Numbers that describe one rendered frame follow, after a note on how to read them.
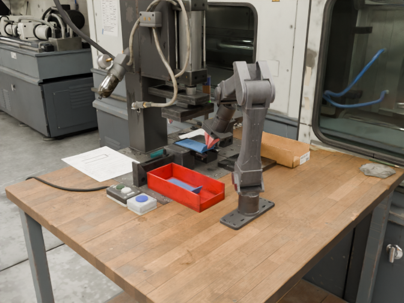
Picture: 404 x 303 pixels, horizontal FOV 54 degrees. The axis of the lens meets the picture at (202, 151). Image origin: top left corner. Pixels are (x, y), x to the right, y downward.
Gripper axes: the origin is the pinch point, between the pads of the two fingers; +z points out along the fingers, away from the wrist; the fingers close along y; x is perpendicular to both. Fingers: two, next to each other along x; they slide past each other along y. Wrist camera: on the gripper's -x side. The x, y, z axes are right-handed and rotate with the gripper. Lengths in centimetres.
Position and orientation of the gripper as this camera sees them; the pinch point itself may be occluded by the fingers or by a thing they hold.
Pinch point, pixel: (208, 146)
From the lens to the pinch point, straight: 145.4
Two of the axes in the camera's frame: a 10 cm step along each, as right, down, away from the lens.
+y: -6.4, -6.5, 4.1
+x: -6.8, 2.4, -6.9
